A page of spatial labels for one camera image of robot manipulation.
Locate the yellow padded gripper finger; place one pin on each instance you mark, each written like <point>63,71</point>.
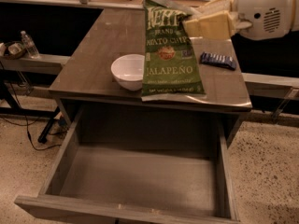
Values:
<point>220,25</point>
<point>215,6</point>

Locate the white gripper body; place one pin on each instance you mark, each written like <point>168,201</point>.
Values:
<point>264,11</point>

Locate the green jalapeno chip bag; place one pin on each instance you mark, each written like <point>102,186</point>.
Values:
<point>170,65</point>

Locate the open grey wooden drawer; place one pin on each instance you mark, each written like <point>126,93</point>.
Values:
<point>122,164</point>

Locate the dark blue snack bar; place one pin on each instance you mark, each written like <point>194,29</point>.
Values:
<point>218,60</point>

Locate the white bowl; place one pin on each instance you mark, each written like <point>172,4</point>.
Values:
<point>128,71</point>

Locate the grey wooden cabinet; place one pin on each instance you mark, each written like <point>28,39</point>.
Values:
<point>118,31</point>

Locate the grey side shelf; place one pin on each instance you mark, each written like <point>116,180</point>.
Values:
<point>46,64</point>

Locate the clear plastic water bottle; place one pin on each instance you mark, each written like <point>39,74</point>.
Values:
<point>29,45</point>

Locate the dark bowl with items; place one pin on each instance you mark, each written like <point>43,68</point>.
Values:
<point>12,50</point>

